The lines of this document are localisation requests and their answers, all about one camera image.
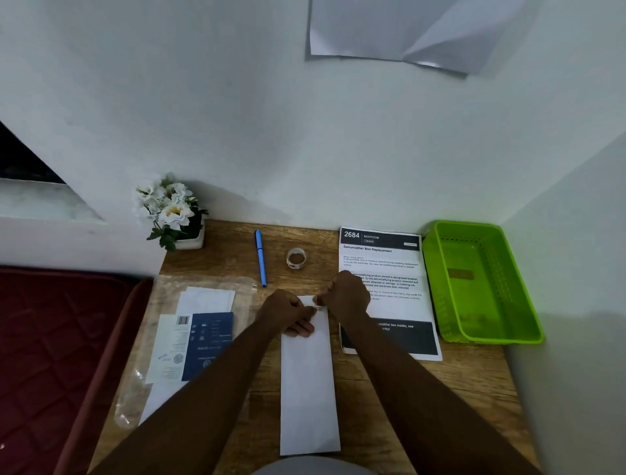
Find printed paper sheet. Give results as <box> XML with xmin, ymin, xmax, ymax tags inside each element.
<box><xmin>338</xmin><ymin>226</ymin><xmax>443</xmax><ymax>363</ymax></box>

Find white paper sheet on wall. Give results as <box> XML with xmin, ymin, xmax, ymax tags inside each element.
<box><xmin>306</xmin><ymin>0</ymin><xmax>544</xmax><ymax>77</ymax></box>

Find single white envelope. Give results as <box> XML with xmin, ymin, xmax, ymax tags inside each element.
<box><xmin>279</xmin><ymin>295</ymin><xmax>342</xmax><ymax>457</ymax></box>

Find dark window with grille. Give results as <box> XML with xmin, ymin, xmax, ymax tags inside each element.
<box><xmin>0</xmin><ymin>121</ymin><xmax>67</xmax><ymax>185</ymax></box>

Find clear plastic bag with card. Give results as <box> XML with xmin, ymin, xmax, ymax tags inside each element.
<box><xmin>113</xmin><ymin>275</ymin><xmax>258</xmax><ymax>431</ymax></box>

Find potted white flower plant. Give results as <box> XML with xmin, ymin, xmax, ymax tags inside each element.
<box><xmin>132</xmin><ymin>174</ymin><xmax>209</xmax><ymax>253</ymax></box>

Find person's left forearm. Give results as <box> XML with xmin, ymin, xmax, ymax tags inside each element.
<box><xmin>90</xmin><ymin>322</ymin><xmax>282</xmax><ymax>475</ymax></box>

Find person's left hand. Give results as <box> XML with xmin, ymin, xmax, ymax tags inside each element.
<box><xmin>256</xmin><ymin>288</ymin><xmax>319</xmax><ymax>339</ymax></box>

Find person's right hand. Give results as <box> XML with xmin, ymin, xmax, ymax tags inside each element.
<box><xmin>312</xmin><ymin>270</ymin><xmax>372</xmax><ymax>326</ymax></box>

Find person's grey shirt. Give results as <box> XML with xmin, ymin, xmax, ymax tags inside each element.
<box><xmin>252</xmin><ymin>455</ymin><xmax>378</xmax><ymax>475</ymax></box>

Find person's right forearm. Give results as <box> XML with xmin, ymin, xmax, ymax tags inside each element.
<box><xmin>340</xmin><ymin>313</ymin><xmax>544</xmax><ymax>475</ymax></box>

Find dark red mattress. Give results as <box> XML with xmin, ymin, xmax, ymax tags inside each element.
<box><xmin>0</xmin><ymin>266</ymin><xmax>155</xmax><ymax>475</ymax></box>

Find blue pen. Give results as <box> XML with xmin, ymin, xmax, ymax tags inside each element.
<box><xmin>254</xmin><ymin>229</ymin><xmax>269</xmax><ymax>288</ymax></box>

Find green plastic tray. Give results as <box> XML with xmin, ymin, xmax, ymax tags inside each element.
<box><xmin>421</xmin><ymin>220</ymin><xmax>546</xmax><ymax>345</ymax></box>

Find blue and white label card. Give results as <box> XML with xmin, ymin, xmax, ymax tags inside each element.
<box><xmin>145</xmin><ymin>312</ymin><xmax>235</xmax><ymax>385</ymax></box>

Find stack of white envelopes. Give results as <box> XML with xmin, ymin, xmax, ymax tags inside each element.
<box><xmin>138</xmin><ymin>286</ymin><xmax>237</xmax><ymax>427</ymax></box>

